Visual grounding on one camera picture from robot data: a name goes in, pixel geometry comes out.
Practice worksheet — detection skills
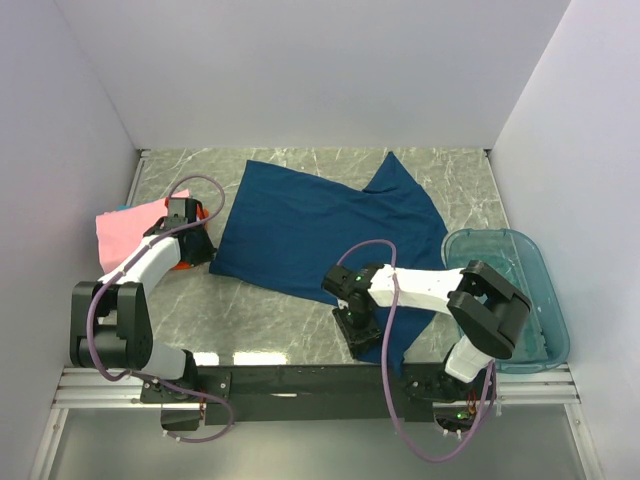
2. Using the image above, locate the folded orange t shirt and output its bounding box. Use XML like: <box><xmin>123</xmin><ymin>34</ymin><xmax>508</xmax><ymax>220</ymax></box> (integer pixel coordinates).
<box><xmin>165</xmin><ymin>197</ymin><xmax>217</xmax><ymax>270</ymax></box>

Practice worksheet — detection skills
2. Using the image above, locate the teal plastic bin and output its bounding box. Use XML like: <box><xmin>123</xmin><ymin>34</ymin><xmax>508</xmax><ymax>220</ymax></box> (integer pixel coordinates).
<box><xmin>441</xmin><ymin>228</ymin><xmax>570</xmax><ymax>374</ymax></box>

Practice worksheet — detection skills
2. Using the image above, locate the folded pink t shirt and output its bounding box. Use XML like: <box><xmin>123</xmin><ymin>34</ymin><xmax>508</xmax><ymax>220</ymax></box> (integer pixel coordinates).
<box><xmin>95</xmin><ymin>198</ymin><xmax>168</xmax><ymax>274</ymax></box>

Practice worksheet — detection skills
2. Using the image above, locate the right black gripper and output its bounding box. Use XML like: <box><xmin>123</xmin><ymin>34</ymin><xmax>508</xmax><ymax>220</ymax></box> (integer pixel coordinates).
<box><xmin>333</xmin><ymin>303</ymin><xmax>382</xmax><ymax>358</ymax></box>

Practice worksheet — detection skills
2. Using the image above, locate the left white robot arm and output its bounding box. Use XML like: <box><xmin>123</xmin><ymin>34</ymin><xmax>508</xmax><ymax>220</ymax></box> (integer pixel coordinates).
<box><xmin>69</xmin><ymin>197</ymin><xmax>216</xmax><ymax>402</ymax></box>

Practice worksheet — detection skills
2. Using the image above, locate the blue t shirt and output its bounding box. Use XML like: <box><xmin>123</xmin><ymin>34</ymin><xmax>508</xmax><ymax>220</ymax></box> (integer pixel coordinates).
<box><xmin>208</xmin><ymin>151</ymin><xmax>449</xmax><ymax>379</ymax></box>

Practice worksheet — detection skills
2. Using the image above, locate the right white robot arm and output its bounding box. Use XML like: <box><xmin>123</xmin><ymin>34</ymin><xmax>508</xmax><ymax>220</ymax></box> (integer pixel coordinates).
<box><xmin>322</xmin><ymin>260</ymin><xmax>532</xmax><ymax>399</ymax></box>

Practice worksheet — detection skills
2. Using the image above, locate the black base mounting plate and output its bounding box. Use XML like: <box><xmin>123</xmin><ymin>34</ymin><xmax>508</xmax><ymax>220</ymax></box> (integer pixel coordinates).
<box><xmin>140</xmin><ymin>363</ymin><xmax>495</xmax><ymax>435</ymax></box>

